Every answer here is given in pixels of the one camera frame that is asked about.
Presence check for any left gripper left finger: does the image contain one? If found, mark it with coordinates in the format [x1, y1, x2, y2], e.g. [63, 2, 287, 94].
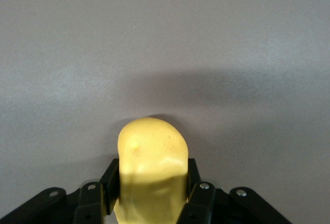
[0, 158, 121, 224]

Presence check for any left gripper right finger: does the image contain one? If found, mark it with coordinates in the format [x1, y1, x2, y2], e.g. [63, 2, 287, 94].
[175, 158, 294, 224]

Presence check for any yellow potato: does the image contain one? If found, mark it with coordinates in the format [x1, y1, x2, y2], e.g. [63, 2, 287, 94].
[113, 117, 190, 224]

